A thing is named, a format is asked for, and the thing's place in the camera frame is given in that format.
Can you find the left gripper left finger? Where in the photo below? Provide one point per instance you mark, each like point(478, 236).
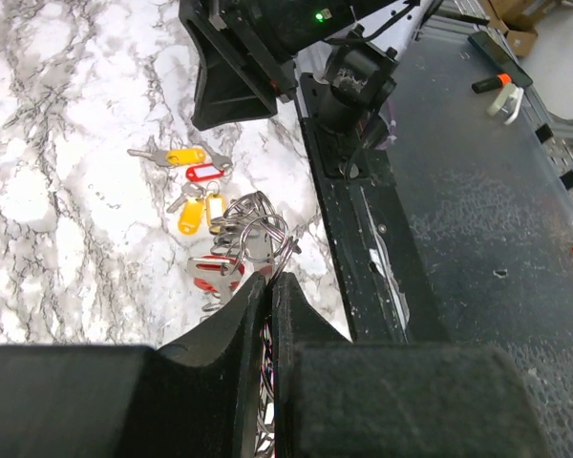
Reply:
point(194, 397)

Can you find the red key tag right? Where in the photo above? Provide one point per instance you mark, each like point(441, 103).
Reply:
point(218, 166)

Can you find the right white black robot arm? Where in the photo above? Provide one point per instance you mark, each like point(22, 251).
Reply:
point(363, 58)

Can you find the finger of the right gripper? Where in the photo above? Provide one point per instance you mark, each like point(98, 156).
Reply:
point(230, 85)

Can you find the dark phone on bench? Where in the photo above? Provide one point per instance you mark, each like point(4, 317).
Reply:
point(499, 58)

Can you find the cardboard box background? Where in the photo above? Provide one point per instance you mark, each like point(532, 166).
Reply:
point(516, 20)

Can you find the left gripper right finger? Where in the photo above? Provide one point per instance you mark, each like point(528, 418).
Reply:
point(336, 398)

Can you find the black orange highlighter marker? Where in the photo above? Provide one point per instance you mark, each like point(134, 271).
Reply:
point(491, 83)

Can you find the white stapler remover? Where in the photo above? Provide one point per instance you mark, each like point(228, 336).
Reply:
point(508, 101)

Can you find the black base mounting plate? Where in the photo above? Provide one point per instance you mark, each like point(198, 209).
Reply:
point(385, 291)

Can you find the yellow tag key upright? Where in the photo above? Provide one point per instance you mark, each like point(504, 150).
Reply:
point(190, 202)

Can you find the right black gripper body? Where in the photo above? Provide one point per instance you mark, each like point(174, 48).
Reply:
point(273, 32)

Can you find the yellow key tag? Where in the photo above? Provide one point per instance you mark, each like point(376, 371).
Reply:
point(215, 205)
point(173, 157)

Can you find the round metal keyring disc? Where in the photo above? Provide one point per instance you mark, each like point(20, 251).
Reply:
point(252, 231)

